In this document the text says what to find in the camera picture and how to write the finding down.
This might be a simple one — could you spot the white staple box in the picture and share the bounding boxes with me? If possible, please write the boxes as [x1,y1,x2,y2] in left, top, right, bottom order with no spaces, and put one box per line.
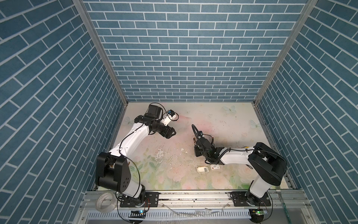
[210,164,221,170]

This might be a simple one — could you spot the aluminium front rail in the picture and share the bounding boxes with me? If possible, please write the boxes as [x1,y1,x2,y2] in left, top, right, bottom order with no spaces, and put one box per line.
[79,189,311,211]

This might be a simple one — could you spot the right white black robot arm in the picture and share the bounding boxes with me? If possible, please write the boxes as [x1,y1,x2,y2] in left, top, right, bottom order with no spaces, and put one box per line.
[192,124,287,206]

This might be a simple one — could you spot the clear tape roll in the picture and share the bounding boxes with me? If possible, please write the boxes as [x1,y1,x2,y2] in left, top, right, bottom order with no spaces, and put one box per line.
[95,192,117,213]

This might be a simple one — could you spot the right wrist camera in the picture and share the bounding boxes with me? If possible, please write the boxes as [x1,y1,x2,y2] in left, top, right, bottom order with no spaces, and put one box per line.
[195,131,204,140]

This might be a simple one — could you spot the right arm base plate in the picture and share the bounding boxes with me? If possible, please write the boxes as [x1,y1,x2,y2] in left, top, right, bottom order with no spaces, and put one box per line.
[229,191,272,207]

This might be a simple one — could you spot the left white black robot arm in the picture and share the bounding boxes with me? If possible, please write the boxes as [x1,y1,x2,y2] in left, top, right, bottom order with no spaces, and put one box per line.
[95,103,179,204]

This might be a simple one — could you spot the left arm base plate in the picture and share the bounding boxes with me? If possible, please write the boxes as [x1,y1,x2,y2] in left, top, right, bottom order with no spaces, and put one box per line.
[119,191,159,208]

